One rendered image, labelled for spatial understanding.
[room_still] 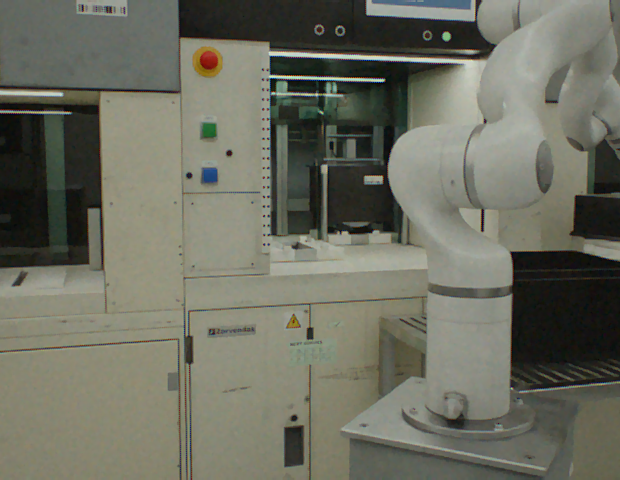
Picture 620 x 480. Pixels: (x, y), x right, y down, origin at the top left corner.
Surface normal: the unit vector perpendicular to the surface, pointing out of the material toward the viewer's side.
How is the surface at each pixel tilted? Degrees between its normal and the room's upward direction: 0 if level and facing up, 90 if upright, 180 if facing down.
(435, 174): 102
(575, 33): 113
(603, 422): 90
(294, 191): 90
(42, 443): 90
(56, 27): 90
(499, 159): 79
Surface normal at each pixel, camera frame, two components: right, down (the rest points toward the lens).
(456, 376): -0.43, 0.09
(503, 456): 0.00, -1.00
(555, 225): 0.29, 0.10
